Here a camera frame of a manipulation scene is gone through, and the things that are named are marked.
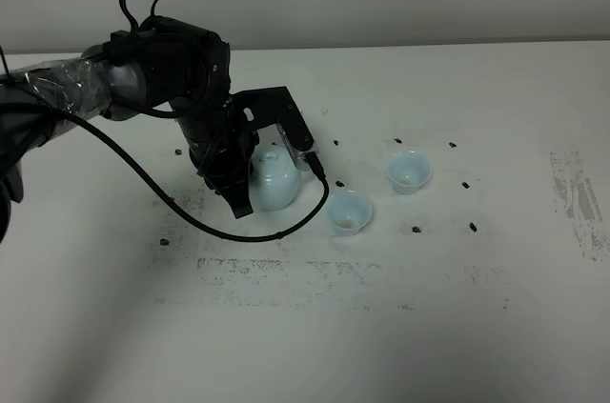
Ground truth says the light blue porcelain teapot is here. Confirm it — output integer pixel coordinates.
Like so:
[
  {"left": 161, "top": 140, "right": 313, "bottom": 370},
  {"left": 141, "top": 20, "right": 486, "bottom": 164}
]
[{"left": 249, "top": 145, "right": 301, "bottom": 211}]

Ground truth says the light blue teacup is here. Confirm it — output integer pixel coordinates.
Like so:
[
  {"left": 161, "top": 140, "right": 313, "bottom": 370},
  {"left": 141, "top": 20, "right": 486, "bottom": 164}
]
[
  {"left": 385, "top": 151, "right": 433, "bottom": 195},
  {"left": 325, "top": 190, "right": 374, "bottom": 236}
]

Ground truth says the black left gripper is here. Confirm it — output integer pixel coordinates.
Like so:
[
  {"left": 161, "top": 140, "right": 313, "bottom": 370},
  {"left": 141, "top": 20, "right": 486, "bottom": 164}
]
[{"left": 177, "top": 94, "right": 259, "bottom": 219}]

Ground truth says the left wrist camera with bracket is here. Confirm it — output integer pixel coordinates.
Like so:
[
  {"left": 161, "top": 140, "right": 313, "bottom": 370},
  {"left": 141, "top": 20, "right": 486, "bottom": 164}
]
[{"left": 233, "top": 86, "right": 318, "bottom": 171}]

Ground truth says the black left camera cable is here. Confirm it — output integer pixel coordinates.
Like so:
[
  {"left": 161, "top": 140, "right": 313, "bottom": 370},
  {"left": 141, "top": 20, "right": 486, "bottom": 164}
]
[{"left": 47, "top": 0, "right": 331, "bottom": 242}]

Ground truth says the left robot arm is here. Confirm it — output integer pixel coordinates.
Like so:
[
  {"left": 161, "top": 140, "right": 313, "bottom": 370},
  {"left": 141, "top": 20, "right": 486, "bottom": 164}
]
[{"left": 1, "top": 16, "right": 257, "bottom": 232}]

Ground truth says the light blue teacup far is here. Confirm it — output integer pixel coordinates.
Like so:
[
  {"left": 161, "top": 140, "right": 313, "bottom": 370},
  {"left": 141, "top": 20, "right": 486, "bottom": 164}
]
[{"left": 385, "top": 151, "right": 433, "bottom": 195}]

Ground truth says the light blue teacup near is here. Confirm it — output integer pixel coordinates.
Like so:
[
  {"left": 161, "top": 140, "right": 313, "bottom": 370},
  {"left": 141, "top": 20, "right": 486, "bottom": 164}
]
[{"left": 325, "top": 190, "right": 374, "bottom": 236}]

